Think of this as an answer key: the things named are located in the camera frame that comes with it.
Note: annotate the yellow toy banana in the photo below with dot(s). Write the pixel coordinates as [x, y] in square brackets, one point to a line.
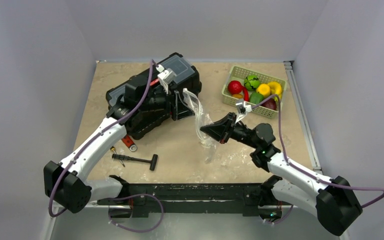
[275, 89]

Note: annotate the red adjustable wrench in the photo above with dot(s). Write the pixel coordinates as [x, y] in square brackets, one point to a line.
[129, 143]

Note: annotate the black rubber mallet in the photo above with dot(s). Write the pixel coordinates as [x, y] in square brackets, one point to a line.
[152, 162]

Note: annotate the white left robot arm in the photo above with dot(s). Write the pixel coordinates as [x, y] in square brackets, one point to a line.
[65, 182]

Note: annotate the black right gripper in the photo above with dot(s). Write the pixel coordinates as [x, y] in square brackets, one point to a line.
[229, 129]

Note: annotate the red toy apple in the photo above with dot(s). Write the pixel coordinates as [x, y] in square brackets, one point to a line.
[235, 87]

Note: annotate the yellow toy lemon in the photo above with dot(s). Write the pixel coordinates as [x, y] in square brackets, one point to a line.
[264, 90]

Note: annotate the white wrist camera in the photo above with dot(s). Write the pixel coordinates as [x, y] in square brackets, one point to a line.
[165, 77]
[243, 108]

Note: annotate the dark red toy fruit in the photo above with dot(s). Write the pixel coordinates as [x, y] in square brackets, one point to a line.
[270, 104]

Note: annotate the red toy chili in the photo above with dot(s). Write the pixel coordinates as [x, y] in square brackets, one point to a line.
[245, 94]

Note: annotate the yellow black screwdriver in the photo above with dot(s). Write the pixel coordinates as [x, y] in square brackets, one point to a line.
[115, 155]

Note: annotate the green plastic basket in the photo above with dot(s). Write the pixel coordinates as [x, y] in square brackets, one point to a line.
[238, 73]

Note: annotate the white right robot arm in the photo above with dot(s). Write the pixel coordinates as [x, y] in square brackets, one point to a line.
[330, 200]

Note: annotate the green toy ball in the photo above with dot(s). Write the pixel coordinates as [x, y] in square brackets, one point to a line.
[251, 82]

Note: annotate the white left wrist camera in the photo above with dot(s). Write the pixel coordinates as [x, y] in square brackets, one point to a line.
[165, 77]

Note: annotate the clear zip top bag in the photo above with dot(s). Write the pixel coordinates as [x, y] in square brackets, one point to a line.
[201, 118]

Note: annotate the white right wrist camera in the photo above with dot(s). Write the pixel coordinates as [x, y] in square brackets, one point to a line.
[243, 108]

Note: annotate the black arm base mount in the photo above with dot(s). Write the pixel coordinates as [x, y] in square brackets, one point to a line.
[246, 199]

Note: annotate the green toy pepper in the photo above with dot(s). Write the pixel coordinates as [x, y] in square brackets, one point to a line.
[256, 98]

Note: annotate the black plastic toolbox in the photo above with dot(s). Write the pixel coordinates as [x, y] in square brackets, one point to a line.
[125, 96]

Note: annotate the orange toy fruit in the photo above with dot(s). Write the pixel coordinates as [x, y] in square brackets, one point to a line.
[238, 96]

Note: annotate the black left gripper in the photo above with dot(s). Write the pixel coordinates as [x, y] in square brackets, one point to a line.
[173, 104]

